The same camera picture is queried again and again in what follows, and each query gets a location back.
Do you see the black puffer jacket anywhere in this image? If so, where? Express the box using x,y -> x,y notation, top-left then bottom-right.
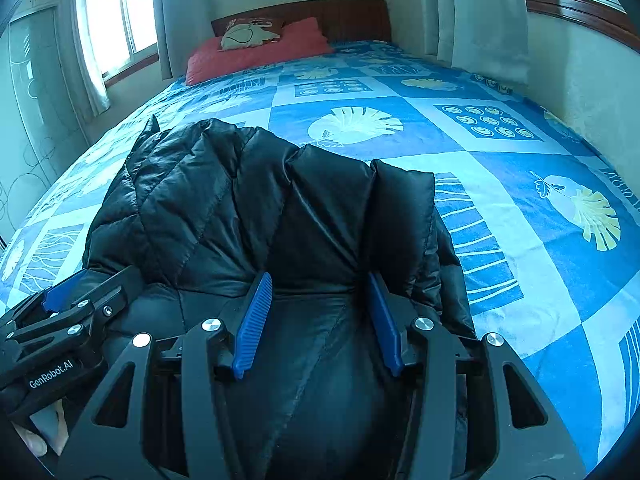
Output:
82,116 -> 478,480

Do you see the red pillow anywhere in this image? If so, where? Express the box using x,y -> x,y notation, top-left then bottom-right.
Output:
185,16 -> 333,87

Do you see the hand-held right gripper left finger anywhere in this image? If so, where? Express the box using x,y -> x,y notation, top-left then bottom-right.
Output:
55,271 -> 274,480

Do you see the pale sliding-door wardrobe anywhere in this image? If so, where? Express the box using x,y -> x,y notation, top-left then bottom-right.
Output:
0,0 -> 101,251

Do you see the glass window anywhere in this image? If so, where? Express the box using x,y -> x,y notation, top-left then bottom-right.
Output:
82,0 -> 158,78

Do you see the white window curtain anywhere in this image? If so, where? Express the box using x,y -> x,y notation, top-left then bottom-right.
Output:
55,0 -> 112,118
420,0 -> 531,86

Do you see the grey window curtain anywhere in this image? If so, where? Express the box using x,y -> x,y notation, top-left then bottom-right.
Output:
151,0 -> 213,81

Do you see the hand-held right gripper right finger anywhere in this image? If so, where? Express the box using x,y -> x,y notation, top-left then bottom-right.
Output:
367,271 -> 586,480

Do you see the person's left hand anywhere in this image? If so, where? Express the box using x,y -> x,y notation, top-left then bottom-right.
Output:
12,400 -> 71,458

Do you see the wooden window sill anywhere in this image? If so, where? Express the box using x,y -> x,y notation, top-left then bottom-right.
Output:
522,0 -> 640,53
102,52 -> 162,83

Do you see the blue patterned bed sheet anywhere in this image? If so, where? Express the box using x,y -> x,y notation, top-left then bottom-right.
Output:
0,40 -> 640,471

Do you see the cream printed cushion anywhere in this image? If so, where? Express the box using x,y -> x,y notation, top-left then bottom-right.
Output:
220,19 -> 281,52

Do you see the wooden headboard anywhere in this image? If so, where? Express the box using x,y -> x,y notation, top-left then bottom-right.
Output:
211,0 -> 392,43

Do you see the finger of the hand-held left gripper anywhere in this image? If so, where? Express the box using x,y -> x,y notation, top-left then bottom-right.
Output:
0,265 -> 147,361
41,267 -> 91,312

